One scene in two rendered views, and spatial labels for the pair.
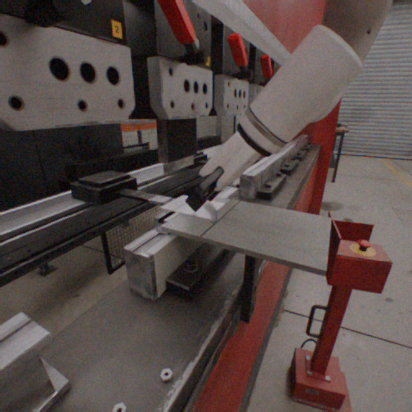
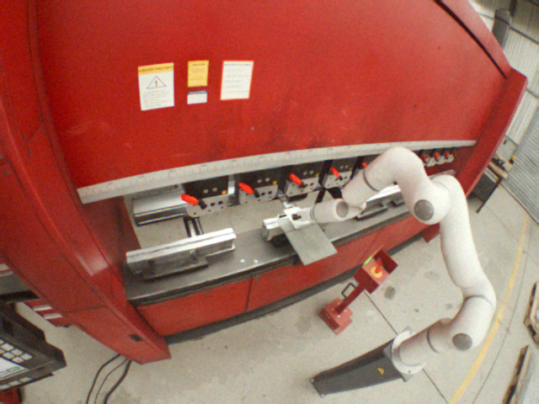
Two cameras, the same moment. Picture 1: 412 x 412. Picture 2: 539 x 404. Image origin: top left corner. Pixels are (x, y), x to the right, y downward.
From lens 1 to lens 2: 0.79 m
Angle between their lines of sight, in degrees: 31
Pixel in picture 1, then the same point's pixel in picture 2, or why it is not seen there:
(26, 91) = (248, 200)
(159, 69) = (288, 186)
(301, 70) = (324, 210)
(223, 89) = (326, 180)
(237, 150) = (306, 215)
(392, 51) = not seen: outside the picture
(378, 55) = not seen: outside the picture
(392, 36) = not seen: outside the picture
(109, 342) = (247, 245)
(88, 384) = (238, 252)
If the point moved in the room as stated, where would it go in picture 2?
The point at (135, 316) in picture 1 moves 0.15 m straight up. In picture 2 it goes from (257, 241) to (261, 222)
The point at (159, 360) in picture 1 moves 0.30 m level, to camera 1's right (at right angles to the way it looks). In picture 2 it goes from (256, 257) to (309, 293)
